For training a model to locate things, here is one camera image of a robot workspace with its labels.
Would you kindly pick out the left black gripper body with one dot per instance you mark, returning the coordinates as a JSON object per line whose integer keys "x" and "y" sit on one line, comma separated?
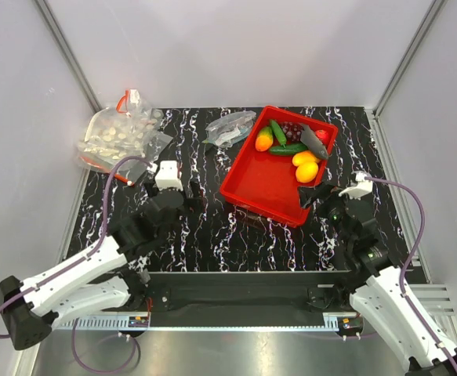
{"x": 173, "y": 224}

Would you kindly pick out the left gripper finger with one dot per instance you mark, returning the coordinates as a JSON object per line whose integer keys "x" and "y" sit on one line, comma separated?
{"x": 151, "y": 189}
{"x": 196, "y": 200}

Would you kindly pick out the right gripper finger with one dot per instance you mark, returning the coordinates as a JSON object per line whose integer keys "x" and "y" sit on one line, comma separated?
{"x": 309, "y": 194}
{"x": 339, "y": 181}

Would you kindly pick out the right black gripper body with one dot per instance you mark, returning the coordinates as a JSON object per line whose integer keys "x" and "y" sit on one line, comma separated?
{"x": 335, "y": 207}

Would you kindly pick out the yellow toy lemon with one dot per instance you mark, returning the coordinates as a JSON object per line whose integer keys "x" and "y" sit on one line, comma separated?
{"x": 307, "y": 172}
{"x": 304, "y": 157}

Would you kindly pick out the red toy apple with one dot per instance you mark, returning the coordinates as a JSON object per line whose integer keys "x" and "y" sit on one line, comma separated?
{"x": 323, "y": 136}

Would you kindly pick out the orange green toy mango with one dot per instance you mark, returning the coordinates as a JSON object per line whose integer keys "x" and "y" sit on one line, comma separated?
{"x": 264, "y": 139}

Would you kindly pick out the green toy cucumber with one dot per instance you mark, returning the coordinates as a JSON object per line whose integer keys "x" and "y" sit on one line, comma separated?
{"x": 288, "y": 150}
{"x": 278, "y": 133}

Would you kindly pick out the orange zip top bag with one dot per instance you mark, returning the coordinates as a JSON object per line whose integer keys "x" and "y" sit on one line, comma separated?
{"x": 133, "y": 104}

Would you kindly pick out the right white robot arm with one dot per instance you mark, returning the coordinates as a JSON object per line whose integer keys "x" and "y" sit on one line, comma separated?
{"x": 375, "y": 286}

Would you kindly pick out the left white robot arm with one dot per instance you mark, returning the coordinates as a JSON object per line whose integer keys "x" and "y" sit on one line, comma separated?
{"x": 92, "y": 280}

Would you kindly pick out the stack of zip bags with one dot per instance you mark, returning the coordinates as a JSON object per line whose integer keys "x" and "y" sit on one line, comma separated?
{"x": 112, "y": 136}

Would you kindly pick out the clear bag with contents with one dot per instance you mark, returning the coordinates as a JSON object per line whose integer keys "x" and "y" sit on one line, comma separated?
{"x": 230, "y": 129}

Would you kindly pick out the red plastic tray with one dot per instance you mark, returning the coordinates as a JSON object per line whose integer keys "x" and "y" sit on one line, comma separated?
{"x": 266, "y": 184}

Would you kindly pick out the grey toy fish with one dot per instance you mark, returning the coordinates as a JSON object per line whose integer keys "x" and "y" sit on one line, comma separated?
{"x": 309, "y": 139}

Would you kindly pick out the purple toy grapes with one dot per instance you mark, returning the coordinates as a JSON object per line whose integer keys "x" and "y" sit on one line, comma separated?
{"x": 292, "y": 131}

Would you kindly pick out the right connector board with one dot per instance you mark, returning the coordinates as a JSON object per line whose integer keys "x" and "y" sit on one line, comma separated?
{"x": 352, "y": 323}

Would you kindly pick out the connector board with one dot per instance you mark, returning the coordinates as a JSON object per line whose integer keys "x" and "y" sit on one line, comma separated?
{"x": 139, "y": 321}
{"x": 352, "y": 323}

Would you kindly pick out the left connector board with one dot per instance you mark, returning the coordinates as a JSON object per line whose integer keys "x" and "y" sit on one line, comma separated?
{"x": 139, "y": 321}

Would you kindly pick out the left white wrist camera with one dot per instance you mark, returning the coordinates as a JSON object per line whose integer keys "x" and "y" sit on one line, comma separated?
{"x": 168, "y": 176}

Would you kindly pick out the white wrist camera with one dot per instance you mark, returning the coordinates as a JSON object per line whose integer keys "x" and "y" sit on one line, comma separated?
{"x": 361, "y": 186}
{"x": 168, "y": 176}

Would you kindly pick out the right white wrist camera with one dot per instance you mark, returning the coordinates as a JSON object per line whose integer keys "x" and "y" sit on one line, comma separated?
{"x": 361, "y": 186}

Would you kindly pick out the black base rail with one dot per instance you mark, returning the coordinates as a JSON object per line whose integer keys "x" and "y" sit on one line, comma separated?
{"x": 238, "y": 299}

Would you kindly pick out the aluminium slotted rail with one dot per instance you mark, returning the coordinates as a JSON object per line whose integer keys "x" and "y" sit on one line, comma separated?
{"x": 106, "y": 323}

